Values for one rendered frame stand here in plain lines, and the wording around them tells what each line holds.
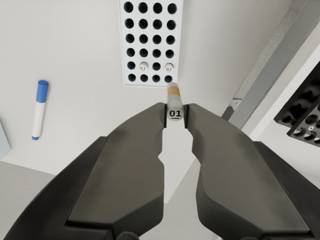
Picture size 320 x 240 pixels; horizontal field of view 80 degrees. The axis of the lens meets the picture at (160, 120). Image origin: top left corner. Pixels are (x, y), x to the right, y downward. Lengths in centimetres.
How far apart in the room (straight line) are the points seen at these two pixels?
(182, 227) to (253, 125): 202
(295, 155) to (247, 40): 20
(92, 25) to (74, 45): 4
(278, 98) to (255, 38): 14
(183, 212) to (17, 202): 156
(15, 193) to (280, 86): 221
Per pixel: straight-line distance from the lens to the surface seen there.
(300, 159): 40
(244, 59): 36
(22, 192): 221
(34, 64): 41
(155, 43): 30
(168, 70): 29
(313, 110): 26
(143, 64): 29
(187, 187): 173
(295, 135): 27
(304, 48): 25
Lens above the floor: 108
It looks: 58 degrees down
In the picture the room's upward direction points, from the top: 176 degrees counter-clockwise
